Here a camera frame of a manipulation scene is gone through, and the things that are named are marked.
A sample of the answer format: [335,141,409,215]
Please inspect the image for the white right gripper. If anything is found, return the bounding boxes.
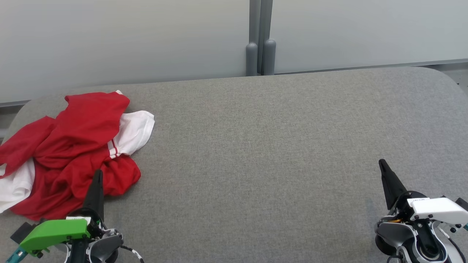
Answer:
[378,159,468,225]

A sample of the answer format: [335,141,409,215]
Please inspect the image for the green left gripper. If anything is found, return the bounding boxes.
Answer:
[18,170,106,257]

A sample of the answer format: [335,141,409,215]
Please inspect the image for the red white basketball jersey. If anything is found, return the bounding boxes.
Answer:
[0,91,155,221]

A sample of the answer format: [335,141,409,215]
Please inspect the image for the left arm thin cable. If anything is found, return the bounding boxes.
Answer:
[119,245,145,263]

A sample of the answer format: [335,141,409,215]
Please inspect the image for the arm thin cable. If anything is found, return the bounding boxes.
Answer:
[119,245,145,263]
[437,226,464,263]

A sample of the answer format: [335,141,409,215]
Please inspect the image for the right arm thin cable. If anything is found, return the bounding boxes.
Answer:
[437,226,464,263]

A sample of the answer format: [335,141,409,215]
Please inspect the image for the grey partition post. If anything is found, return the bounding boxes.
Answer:
[259,0,276,75]
[246,0,261,76]

